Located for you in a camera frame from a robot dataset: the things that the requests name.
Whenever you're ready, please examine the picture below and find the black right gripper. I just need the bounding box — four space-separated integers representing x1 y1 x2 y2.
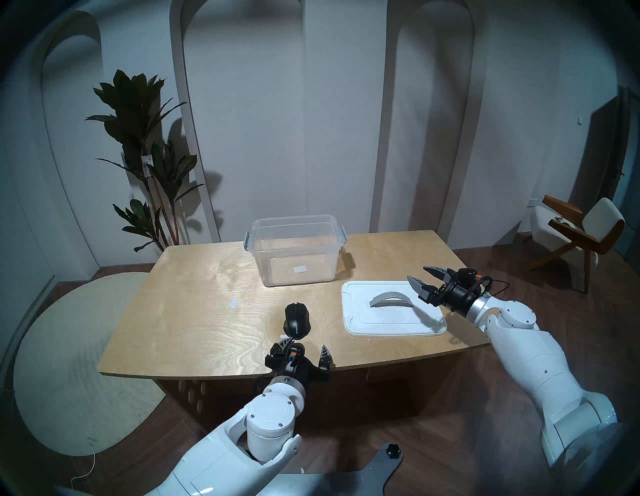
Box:
406 266 493 316

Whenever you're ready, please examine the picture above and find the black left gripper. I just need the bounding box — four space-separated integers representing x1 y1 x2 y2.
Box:
265 337 333 388

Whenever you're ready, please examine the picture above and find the black computer mouse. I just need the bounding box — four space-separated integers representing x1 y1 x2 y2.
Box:
283 301 312 341

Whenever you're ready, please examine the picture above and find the white lid with grey handle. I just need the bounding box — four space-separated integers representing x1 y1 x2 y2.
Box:
341 280 448 338

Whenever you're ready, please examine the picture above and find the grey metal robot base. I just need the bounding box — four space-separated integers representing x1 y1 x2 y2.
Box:
270 442 405 496

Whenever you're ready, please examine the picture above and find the clear plastic storage container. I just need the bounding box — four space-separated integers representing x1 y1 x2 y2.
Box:
243 215 348 288

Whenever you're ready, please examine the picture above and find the light wooden table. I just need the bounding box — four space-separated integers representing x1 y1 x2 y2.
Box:
97 230 496 416

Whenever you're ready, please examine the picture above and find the wooden armchair with white cushions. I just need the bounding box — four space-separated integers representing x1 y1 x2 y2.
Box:
522 195 627 294

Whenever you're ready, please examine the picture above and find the round beige rug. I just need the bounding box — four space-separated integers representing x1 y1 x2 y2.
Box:
12 272 166 457

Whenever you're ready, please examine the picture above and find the tall dark green plant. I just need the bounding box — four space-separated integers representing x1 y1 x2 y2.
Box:
85 69 206 253

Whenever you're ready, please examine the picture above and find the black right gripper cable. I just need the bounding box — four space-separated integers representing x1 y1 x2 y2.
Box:
477 277 510 301

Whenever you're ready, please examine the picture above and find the white floor cable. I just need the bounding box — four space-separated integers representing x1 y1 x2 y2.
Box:
70 442 97 491

